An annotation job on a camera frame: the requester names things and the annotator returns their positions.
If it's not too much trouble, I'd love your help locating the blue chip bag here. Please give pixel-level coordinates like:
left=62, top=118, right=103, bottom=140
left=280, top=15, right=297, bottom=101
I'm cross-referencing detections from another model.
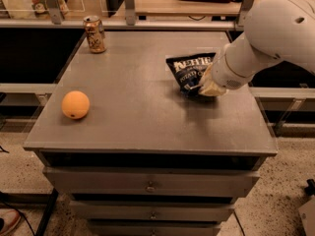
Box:
left=165, top=52, right=215, bottom=97

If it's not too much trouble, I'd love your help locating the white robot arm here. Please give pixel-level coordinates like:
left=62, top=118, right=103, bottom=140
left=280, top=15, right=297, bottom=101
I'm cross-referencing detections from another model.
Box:
left=199, top=0, right=315, bottom=96

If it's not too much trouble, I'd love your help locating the grey drawer cabinet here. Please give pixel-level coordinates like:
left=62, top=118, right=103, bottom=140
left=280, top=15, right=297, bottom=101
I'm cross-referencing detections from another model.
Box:
left=24, top=31, right=277, bottom=236

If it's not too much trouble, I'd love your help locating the gold soda can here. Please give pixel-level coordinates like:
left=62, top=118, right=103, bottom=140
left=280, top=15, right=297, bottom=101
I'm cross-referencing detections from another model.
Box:
left=83, top=16, right=106, bottom=53

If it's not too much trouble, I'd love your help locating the orange fruit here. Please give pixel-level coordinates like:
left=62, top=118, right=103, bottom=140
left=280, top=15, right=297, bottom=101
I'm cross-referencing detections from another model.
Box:
left=61, top=90, right=90, bottom=119

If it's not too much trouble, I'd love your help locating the white and red shoe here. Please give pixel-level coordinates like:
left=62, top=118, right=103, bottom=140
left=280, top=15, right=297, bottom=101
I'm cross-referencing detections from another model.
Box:
left=0, top=208, right=21, bottom=236

